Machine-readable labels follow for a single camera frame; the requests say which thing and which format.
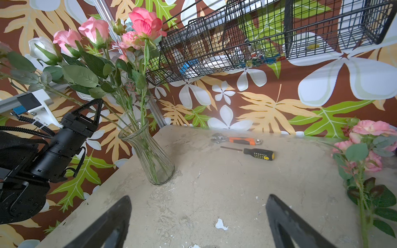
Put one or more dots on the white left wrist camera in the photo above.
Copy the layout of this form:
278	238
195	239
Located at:
37	104

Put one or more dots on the orange black adjustable wrench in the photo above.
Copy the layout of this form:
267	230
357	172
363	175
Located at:
219	138

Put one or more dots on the black yellow screwdriver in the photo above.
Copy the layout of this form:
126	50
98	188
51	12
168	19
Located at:
255	153

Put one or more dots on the pink rose stem left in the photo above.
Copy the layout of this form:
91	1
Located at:
67	41

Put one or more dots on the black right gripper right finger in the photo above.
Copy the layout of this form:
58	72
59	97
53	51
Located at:
289	229

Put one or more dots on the clear ribbed glass vase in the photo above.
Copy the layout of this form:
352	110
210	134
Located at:
157	165

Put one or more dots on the pink rose bunch in vase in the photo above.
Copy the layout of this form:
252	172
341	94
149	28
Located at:
121	72

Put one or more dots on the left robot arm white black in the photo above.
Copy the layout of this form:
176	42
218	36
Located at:
31	161

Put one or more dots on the white rose stem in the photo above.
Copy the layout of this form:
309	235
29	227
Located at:
44	50

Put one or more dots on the black wire wall basket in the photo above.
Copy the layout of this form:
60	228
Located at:
246	34

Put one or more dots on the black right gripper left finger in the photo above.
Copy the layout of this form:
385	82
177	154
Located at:
109	230

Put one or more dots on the single pink rose stem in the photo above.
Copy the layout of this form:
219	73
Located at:
145	28

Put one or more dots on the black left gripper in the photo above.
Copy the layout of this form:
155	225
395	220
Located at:
77	127

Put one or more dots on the pink rose cluster stem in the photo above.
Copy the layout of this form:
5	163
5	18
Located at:
368	143

